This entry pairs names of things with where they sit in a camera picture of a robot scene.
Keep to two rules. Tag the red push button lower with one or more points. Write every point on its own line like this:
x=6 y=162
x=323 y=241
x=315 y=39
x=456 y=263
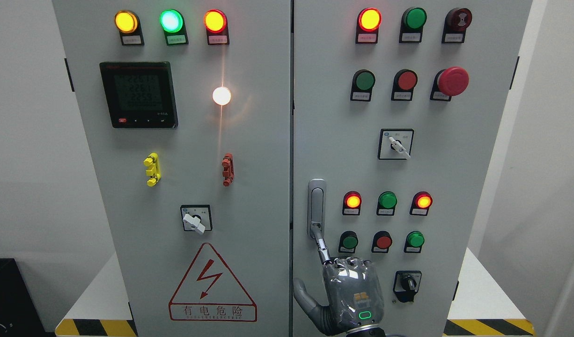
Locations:
x=381 y=242

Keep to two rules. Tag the black selector knob switch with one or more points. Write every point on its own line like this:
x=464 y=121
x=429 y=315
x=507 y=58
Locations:
x=406 y=285

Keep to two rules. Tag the yellow terminal clip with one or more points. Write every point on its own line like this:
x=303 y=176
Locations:
x=151 y=163

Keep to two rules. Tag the green push button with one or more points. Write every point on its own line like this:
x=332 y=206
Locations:
x=414 y=242
x=348 y=242
x=362 y=85

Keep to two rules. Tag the red emergency stop button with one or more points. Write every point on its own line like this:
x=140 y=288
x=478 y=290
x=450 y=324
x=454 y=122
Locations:
x=450 y=82

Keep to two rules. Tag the red terminal clip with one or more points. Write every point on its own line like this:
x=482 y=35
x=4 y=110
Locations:
x=228 y=169

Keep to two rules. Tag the grey robotic right hand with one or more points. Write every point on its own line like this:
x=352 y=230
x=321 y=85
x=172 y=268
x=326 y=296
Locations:
x=353 y=290

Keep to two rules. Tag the red lit lamp middle left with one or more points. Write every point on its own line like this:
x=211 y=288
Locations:
x=351 y=203

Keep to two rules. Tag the upper right rotary switch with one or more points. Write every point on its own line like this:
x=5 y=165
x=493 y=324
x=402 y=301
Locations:
x=395 y=144

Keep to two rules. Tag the green push button lower right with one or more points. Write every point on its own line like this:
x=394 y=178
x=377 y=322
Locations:
x=414 y=242

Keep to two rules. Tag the black box lower left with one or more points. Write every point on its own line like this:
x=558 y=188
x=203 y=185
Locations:
x=18 y=316

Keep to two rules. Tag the red lit lamp left door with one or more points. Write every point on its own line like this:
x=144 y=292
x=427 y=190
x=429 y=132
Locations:
x=216 y=25

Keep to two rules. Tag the left door rotary switch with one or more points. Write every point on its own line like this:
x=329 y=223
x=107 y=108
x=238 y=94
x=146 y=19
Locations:
x=196 y=218

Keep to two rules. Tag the red lit lamp middle right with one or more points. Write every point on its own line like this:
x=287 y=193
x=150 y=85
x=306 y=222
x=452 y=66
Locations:
x=421 y=203

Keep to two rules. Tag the black digital power meter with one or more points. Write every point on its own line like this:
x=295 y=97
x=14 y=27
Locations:
x=139 y=94

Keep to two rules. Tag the green lit indicator lamp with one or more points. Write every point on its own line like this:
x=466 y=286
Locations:
x=173 y=25

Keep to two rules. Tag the right cabinet door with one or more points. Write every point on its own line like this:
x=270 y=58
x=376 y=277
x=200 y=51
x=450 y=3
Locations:
x=337 y=140

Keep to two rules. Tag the silver door handle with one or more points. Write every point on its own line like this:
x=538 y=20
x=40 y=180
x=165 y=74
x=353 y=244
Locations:
x=316 y=206

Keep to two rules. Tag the yellow indicator lamp top left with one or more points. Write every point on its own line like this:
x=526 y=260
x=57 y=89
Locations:
x=128 y=25

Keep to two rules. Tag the green push button lower left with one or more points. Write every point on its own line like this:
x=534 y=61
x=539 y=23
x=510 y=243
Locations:
x=348 y=242

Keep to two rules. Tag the red lit lamp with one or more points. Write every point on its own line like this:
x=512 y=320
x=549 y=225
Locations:
x=367 y=26
x=421 y=203
x=351 y=203

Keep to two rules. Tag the red high voltage warning sticker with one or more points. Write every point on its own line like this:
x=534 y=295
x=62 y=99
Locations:
x=210 y=291

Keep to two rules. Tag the green lamp middle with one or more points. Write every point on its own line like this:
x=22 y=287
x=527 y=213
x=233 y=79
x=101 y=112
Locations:
x=386 y=204

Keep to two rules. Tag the white platform with hazard stripes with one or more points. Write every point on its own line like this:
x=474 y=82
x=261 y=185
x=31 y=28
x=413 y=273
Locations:
x=480 y=307

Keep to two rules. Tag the dark red buzzer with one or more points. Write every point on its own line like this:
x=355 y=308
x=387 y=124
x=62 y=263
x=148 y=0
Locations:
x=455 y=25

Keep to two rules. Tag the green push button upper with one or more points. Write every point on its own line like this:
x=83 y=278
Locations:
x=362 y=85

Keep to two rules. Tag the left cabinet door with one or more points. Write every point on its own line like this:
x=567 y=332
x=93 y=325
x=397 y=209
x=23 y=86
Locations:
x=251 y=217

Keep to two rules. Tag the green lamp top right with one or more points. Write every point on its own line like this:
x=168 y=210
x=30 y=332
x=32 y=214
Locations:
x=412 y=22

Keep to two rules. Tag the cabinet door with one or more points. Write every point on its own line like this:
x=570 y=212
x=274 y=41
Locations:
x=337 y=140
x=251 y=217

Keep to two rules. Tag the red push button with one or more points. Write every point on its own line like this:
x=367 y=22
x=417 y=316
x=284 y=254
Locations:
x=403 y=85
x=381 y=242

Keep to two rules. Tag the red push button upper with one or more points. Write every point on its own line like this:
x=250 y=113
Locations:
x=403 y=85

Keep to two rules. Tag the red lit lamp top right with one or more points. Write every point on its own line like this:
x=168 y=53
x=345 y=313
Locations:
x=367 y=26

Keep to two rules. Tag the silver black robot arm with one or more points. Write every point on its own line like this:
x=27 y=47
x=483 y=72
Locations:
x=370 y=331

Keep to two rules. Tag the white lit lamp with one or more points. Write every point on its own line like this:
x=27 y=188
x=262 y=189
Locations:
x=222 y=95

